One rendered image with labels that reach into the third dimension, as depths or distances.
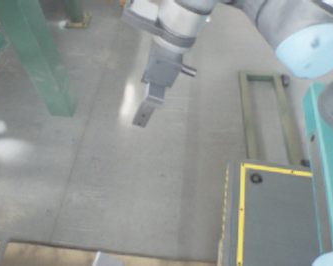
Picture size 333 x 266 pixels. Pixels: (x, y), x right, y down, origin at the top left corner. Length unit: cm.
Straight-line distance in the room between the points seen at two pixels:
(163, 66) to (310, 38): 21
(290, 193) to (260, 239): 19
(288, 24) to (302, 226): 69
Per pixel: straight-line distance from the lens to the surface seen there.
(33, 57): 134
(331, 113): 60
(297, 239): 93
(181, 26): 44
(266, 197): 94
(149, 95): 43
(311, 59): 36
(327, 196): 54
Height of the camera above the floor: 116
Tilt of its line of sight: 55 degrees down
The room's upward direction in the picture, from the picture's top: 2 degrees counter-clockwise
